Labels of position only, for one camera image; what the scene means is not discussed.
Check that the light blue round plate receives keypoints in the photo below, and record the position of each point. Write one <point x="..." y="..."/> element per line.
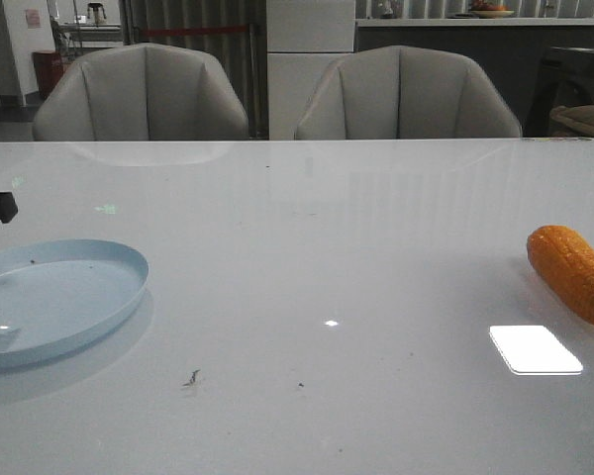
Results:
<point x="58" y="296"/>

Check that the orange plastic corn cob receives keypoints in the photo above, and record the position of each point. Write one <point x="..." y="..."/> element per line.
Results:
<point x="564" y="260"/>

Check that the red cabinet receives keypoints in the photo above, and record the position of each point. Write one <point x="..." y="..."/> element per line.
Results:
<point x="49" y="68"/>

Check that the left beige upholstered chair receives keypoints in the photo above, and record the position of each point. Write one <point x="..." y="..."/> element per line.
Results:
<point x="143" y="92"/>

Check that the beige upholstered chair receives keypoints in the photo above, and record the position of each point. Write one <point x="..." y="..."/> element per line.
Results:
<point x="405" y="93"/>
<point x="143" y="92"/>

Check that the red barrier belt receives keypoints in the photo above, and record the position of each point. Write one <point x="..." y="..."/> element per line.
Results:
<point x="192" y="32"/>

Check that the white refrigerator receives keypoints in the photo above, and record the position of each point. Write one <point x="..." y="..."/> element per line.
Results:
<point x="303" y="37"/>

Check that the right beige upholstered chair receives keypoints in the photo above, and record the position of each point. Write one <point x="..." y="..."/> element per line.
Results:
<point x="405" y="93"/>

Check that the bowl of fruit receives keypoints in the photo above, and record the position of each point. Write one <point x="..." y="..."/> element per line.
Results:
<point x="488" y="10"/>

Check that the grey counter with white top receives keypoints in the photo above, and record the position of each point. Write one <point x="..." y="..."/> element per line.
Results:
<point x="509" y="50"/>

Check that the tan cushion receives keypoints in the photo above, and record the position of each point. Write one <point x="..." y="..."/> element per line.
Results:
<point x="573" y="121"/>

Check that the pink wall notice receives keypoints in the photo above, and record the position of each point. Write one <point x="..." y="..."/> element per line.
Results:
<point x="33" y="18"/>

